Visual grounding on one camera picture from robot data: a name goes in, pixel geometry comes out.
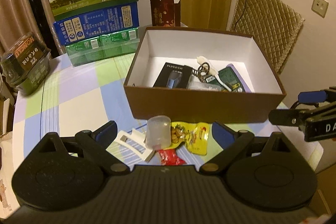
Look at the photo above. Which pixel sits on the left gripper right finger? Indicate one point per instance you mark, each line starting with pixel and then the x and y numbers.
pixel 233 143

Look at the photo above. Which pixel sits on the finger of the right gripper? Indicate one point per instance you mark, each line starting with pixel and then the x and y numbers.
pixel 292 117
pixel 325 95

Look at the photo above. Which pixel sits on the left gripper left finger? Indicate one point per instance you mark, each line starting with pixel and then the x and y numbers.
pixel 94 145

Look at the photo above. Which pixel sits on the yellow snack packet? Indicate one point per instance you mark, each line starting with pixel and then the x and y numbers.
pixel 193 135

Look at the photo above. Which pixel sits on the white hair claw clip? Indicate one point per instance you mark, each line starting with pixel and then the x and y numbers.
pixel 135 141

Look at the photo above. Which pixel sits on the purple cylindrical bottle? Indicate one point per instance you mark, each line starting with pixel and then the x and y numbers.
pixel 243 83

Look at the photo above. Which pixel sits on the red snack packet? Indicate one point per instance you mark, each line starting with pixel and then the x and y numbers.
pixel 170 158

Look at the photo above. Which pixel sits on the dark green product card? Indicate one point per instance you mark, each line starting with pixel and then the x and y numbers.
pixel 229 77

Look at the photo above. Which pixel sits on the clear plastic cup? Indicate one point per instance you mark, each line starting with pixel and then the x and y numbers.
pixel 158 134

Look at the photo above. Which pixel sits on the clear plastic bag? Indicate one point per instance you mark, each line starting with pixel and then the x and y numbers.
pixel 195 84

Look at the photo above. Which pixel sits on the tortoiseshell hair clip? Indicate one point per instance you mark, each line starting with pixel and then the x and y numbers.
pixel 202 72

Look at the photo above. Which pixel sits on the white toothbrush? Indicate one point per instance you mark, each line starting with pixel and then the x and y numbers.
pixel 212 71

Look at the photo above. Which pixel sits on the black FLYCO shaver box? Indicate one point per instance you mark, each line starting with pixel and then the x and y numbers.
pixel 174 76

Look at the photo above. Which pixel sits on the checked tablecloth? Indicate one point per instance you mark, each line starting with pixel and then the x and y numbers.
pixel 72 99

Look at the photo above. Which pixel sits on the quilted tan chair cover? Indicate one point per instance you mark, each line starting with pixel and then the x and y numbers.
pixel 274 26

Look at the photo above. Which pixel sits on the cardboard boxes beside table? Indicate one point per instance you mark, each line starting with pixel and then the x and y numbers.
pixel 6 116

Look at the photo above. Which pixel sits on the green shrink-wrapped carton pack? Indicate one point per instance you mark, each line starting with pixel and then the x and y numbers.
pixel 103 47

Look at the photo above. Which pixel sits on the brown cardboard storage box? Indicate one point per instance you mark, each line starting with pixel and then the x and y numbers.
pixel 182 46

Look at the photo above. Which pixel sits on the blue milk carton box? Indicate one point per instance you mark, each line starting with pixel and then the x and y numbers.
pixel 95 23

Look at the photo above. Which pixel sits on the dark red gift bag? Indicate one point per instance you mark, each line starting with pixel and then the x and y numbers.
pixel 166 13

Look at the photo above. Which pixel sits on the single wall socket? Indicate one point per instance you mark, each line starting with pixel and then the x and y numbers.
pixel 320 7

